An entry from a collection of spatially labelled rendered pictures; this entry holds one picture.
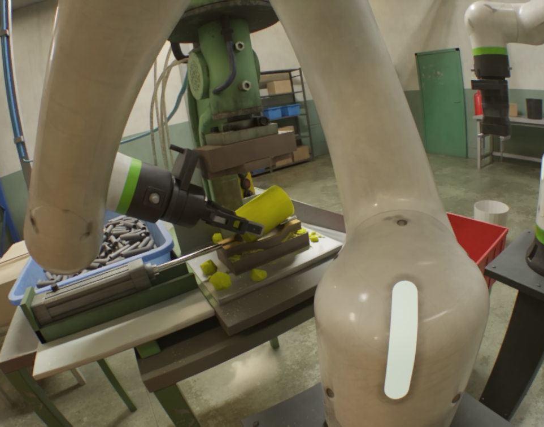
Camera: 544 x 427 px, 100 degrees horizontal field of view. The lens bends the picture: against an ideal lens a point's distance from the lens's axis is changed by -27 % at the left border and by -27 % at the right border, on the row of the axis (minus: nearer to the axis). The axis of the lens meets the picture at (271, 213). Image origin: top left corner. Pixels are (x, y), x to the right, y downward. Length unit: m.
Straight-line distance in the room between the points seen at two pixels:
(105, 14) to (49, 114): 0.10
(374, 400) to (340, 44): 0.29
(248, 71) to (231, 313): 0.39
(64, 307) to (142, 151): 5.27
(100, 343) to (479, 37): 0.96
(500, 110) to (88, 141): 0.79
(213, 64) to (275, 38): 6.44
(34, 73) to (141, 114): 2.16
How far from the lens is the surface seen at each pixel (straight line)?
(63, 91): 0.26
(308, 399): 0.44
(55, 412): 0.83
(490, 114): 0.83
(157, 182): 0.48
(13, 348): 0.75
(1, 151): 6.06
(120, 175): 0.47
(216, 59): 0.53
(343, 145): 0.31
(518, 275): 0.70
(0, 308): 1.90
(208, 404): 1.66
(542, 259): 0.72
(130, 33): 0.24
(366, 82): 0.31
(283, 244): 0.59
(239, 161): 0.51
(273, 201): 0.58
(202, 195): 0.52
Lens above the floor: 1.28
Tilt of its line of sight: 19 degrees down
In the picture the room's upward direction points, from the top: 10 degrees counter-clockwise
